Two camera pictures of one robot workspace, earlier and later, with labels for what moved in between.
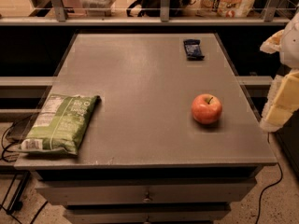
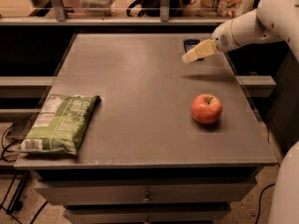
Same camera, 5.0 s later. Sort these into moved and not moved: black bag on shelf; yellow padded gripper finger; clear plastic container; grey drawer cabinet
Moved: yellow padded gripper finger
Not moved: black bag on shelf; grey drawer cabinet; clear plastic container
